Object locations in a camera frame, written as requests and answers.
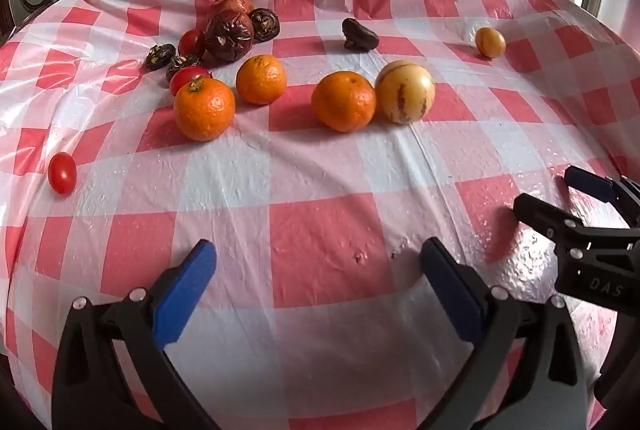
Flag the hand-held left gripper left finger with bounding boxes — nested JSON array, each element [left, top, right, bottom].
[[51, 239, 221, 430]]

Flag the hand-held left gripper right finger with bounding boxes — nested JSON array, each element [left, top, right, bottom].
[[419, 237, 601, 430]]

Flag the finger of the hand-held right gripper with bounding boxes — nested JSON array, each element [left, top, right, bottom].
[[564, 165, 640, 228], [513, 193, 588, 257]]

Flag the red cherry tomato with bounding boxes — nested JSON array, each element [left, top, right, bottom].
[[169, 66, 213, 97], [178, 28, 207, 58], [48, 151, 78, 196]]

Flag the dark water chestnut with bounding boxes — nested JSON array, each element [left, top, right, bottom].
[[342, 18, 380, 50], [145, 44, 177, 72], [166, 54, 203, 82], [249, 7, 281, 42]]

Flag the red white checkered tablecloth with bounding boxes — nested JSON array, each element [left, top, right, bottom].
[[0, 0, 640, 430]]

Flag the small yellow fruit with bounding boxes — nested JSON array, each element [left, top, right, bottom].
[[475, 27, 507, 59]]

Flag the yellow striped pepino melon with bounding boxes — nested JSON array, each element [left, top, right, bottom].
[[375, 60, 436, 125]]

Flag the orange mandarin with stem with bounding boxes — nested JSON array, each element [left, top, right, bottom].
[[173, 77, 236, 142]]

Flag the wrinkled dark red passion fruit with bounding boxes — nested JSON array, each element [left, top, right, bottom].
[[204, 9, 255, 62]]

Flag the wrinkled orange-red passion fruit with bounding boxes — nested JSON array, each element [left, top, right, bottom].
[[209, 0, 256, 17]]

